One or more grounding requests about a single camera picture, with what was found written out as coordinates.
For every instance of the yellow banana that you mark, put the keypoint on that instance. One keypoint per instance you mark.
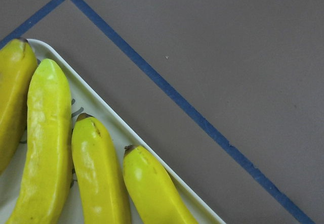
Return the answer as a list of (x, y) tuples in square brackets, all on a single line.
[(18, 63), (152, 189), (47, 170), (102, 190)]

